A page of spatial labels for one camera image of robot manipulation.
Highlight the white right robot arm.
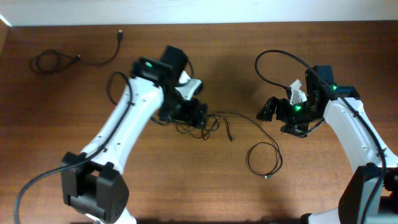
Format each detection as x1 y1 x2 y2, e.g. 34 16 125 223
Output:
256 65 397 223

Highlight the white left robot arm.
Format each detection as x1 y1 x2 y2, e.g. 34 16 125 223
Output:
60 45 208 223

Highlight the black usb cable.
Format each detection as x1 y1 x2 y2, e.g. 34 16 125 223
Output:
29 29 124 75

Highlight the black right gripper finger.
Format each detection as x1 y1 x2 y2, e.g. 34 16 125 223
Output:
256 96 279 121
280 124 308 137

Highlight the black cable with loop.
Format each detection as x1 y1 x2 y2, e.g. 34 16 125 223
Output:
214 111 284 179

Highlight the black cable bundle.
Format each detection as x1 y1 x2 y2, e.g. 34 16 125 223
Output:
175 113 234 144

